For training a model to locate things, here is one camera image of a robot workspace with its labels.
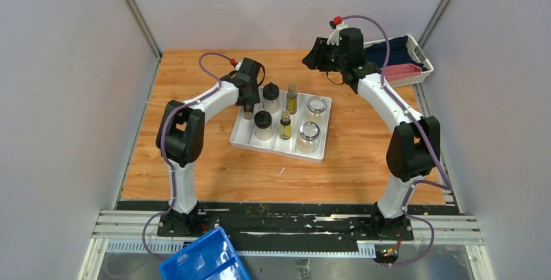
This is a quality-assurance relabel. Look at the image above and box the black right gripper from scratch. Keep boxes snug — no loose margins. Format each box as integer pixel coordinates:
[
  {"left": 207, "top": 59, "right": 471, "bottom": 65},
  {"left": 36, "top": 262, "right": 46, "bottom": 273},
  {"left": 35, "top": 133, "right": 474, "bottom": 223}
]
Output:
[{"left": 303, "top": 37, "right": 348, "bottom": 72}]

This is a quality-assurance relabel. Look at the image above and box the black lid bead jar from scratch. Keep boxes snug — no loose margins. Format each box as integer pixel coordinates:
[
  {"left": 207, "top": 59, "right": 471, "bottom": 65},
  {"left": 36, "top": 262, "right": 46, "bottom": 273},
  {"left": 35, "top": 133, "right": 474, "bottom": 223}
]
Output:
[
  {"left": 263, "top": 83, "right": 280, "bottom": 114},
  {"left": 253, "top": 110, "right": 273, "bottom": 141}
]

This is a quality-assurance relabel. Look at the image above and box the yellow label sauce bottle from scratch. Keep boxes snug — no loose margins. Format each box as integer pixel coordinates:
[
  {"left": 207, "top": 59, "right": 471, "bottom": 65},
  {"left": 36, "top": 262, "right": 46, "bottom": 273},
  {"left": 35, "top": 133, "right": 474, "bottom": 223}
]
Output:
[
  {"left": 279, "top": 110, "right": 292, "bottom": 140},
  {"left": 286, "top": 83, "right": 298, "bottom": 114}
]

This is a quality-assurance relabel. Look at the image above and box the glass jar with grains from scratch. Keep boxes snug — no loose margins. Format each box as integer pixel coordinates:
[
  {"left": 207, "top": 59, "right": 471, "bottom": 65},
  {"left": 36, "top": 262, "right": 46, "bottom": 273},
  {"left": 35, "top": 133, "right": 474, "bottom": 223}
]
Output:
[{"left": 305, "top": 96, "right": 327, "bottom": 126}]

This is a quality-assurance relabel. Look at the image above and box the glass jar front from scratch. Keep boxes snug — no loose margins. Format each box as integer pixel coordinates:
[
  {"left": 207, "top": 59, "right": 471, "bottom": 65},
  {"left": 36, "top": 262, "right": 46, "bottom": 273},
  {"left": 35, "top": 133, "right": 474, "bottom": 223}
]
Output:
[{"left": 297, "top": 121, "right": 321, "bottom": 153}]

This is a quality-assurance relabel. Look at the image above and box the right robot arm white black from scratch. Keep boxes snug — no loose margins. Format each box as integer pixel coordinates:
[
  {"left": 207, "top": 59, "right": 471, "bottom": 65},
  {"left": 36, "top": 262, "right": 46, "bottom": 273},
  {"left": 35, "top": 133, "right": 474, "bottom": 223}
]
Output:
[{"left": 302, "top": 28, "right": 440, "bottom": 240}]

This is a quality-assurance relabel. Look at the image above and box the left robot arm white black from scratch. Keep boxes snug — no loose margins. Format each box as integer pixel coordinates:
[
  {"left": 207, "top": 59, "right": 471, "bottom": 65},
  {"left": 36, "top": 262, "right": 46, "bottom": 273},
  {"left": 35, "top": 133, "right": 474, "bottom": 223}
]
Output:
[{"left": 156, "top": 58, "right": 266, "bottom": 236}]

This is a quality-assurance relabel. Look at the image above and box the white divided organizer tray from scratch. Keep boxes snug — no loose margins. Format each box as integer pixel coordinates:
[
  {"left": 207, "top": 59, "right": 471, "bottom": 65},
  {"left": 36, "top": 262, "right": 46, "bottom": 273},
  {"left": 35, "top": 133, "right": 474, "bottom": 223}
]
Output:
[{"left": 229, "top": 89, "right": 333, "bottom": 163}]

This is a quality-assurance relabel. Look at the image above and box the pink cloth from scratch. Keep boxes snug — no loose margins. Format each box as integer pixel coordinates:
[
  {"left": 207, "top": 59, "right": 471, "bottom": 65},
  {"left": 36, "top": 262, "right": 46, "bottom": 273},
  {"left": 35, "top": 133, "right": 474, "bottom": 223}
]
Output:
[{"left": 385, "top": 63, "right": 423, "bottom": 82}]

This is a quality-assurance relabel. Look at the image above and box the navy blue cloth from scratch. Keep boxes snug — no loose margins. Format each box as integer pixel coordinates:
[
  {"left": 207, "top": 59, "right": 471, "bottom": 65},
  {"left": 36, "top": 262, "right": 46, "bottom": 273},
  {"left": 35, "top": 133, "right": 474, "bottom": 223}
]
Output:
[{"left": 365, "top": 36, "right": 427, "bottom": 71}]

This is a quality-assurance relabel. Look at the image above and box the white plastic basket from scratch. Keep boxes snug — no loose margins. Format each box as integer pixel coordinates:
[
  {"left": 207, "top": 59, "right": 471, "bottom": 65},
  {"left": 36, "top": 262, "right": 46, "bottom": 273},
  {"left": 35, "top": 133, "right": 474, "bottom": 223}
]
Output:
[{"left": 364, "top": 35, "right": 433, "bottom": 87}]

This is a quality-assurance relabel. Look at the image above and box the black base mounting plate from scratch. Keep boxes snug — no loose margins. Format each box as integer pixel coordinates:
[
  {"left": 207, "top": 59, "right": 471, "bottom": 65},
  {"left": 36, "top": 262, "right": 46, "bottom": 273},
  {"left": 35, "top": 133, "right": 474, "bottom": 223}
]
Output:
[{"left": 157, "top": 201, "right": 414, "bottom": 253}]

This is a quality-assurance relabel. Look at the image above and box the blue plastic bin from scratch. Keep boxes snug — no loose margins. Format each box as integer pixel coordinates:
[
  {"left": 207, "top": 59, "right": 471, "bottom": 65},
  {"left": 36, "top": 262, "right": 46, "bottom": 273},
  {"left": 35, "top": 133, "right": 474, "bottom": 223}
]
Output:
[{"left": 159, "top": 227, "right": 251, "bottom": 279}]

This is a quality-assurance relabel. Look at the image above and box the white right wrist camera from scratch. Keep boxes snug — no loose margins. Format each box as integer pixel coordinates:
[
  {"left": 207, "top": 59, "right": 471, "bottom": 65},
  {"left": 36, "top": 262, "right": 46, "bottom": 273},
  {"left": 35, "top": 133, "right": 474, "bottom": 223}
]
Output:
[{"left": 326, "top": 16, "right": 348, "bottom": 45}]

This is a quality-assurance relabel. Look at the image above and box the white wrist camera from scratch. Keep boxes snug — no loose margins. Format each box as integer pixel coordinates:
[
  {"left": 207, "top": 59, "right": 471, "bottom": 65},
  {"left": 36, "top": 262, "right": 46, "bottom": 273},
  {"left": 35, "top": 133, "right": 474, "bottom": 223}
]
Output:
[
  {"left": 229, "top": 58, "right": 242, "bottom": 70},
  {"left": 326, "top": 16, "right": 348, "bottom": 45}
]

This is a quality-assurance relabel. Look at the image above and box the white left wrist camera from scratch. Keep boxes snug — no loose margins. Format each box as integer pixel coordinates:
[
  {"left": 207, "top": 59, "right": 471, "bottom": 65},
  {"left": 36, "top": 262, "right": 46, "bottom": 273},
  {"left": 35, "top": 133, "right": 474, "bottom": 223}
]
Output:
[{"left": 229, "top": 58, "right": 242, "bottom": 70}]

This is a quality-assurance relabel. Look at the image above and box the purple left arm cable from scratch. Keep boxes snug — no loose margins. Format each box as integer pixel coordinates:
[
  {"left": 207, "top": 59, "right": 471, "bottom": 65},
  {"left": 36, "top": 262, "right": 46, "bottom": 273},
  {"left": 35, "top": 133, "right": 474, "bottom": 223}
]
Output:
[{"left": 142, "top": 52, "right": 235, "bottom": 262}]

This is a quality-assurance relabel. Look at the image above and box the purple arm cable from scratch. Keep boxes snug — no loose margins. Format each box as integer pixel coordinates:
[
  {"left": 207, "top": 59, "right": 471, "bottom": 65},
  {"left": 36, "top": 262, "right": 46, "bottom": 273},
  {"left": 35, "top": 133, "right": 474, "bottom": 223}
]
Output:
[
  {"left": 340, "top": 14, "right": 453, "bottom": 268},
  {"left": 142, "top": 52, "right": 235, "bottom": 262}
]

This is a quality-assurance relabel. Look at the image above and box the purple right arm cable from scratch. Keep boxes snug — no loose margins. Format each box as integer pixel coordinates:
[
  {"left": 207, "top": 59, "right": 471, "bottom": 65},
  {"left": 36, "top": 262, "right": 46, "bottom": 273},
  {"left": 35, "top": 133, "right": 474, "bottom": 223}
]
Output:
[{"left": 340, "top": 14, "right": 453, "bottom": 268}]

